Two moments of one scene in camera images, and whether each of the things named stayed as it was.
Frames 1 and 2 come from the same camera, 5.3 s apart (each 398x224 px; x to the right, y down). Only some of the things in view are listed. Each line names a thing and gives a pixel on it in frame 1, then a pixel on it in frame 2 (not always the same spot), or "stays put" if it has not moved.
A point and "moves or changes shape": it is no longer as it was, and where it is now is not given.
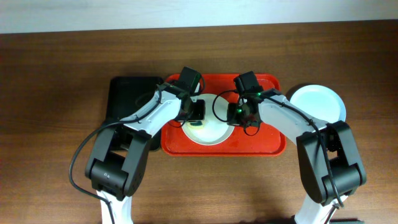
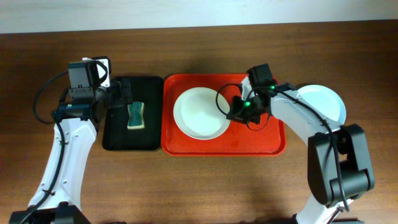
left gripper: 196,111 → 117,93
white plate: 214,129 moves or changes shape
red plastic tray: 243,142 stays put
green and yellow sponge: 196,124 moves or changes shape
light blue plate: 321,102 stays put
